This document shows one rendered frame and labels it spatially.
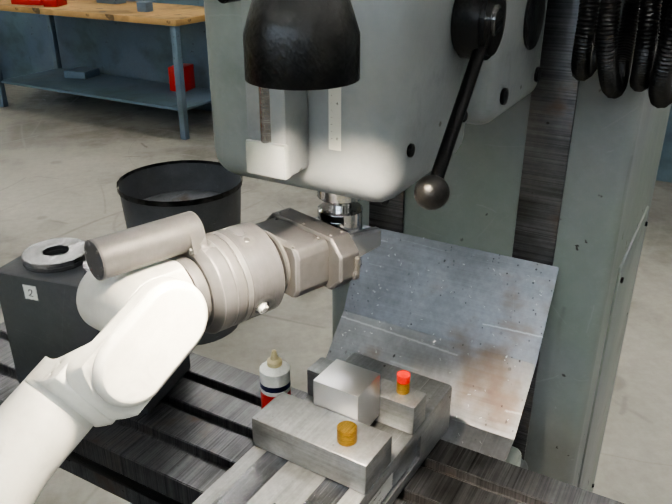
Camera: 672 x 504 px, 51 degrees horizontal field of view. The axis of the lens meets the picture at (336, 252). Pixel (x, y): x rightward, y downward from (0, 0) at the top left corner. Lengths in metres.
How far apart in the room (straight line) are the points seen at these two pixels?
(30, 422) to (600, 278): 0.78
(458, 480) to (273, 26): 0.66
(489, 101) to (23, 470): 0.54
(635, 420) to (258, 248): 2.14
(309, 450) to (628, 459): 1.79
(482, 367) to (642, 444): 1.52
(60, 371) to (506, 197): 0.70
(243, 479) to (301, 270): 0.26
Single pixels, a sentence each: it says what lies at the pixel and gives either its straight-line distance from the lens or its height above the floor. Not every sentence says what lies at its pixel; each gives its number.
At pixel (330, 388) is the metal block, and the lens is 0.82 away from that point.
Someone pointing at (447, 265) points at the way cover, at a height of 1.05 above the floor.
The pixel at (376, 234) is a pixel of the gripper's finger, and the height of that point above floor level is 1.24.
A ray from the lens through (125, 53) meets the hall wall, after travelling 6.93.
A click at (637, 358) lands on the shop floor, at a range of 3.00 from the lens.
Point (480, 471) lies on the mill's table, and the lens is 0.94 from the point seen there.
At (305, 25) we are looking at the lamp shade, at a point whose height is 1.48.
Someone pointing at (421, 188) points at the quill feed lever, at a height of 1.34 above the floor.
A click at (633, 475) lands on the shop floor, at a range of 2.44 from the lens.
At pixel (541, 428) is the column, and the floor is 0.79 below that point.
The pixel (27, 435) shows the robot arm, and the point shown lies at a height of 1.19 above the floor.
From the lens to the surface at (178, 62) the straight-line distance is 5.44.
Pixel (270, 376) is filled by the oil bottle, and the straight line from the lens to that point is 0.94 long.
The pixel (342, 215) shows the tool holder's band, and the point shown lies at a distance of 0.71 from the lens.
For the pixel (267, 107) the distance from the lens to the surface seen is 0.59.
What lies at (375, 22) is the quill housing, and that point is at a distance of 0.57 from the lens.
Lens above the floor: 1.54
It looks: 25 degrees down
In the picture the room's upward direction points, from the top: straight up
